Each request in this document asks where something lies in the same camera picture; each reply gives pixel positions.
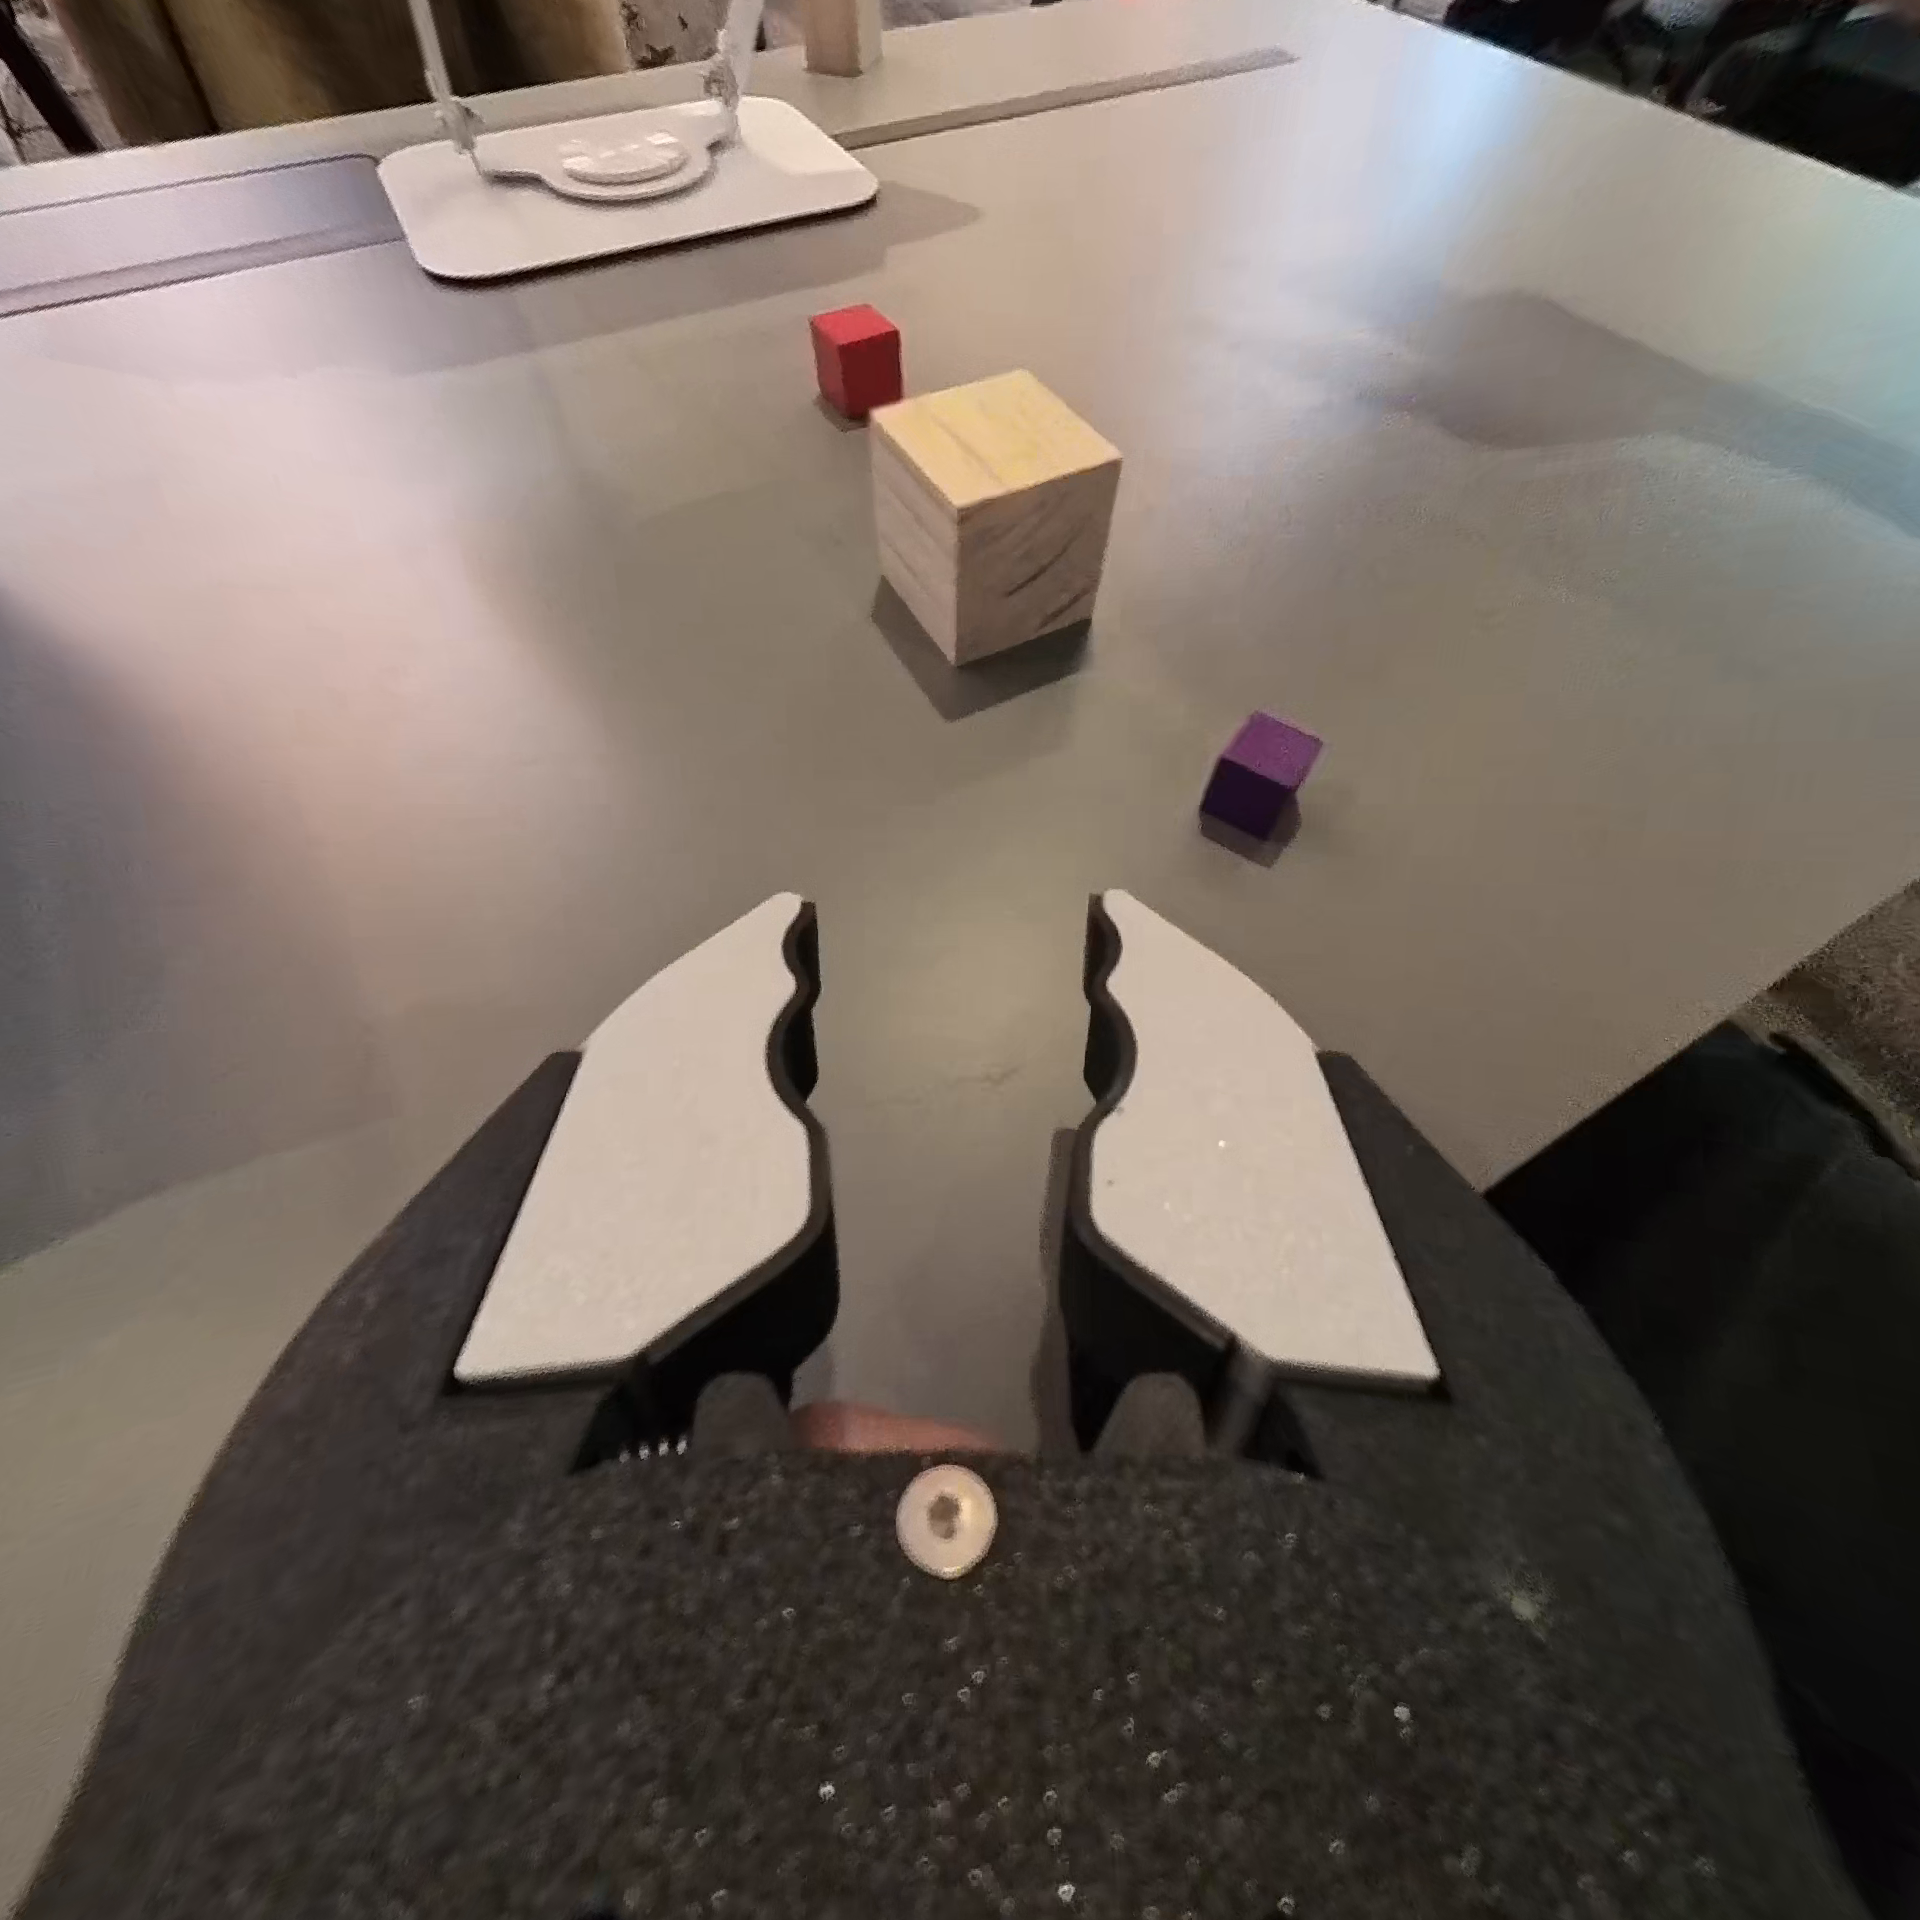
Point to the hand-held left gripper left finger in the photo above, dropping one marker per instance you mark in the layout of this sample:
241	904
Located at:
660	1187

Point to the person's legs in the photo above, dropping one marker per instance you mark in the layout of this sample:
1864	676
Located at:
1741	1291

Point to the brown curtain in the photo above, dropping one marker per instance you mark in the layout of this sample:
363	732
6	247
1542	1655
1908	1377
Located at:
303	59

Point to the small purple wooden cube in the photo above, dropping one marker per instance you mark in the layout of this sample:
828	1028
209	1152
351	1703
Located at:
1260	772

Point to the medium plain wooden cube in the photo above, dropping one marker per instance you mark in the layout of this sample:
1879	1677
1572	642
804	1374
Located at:
840	35

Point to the large plain wooden cube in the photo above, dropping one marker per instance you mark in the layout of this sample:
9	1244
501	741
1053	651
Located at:
992	511

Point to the small red wooden cube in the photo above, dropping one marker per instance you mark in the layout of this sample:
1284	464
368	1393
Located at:
857	359

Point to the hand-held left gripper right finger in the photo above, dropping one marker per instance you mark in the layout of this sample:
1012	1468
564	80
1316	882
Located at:
1247	1187

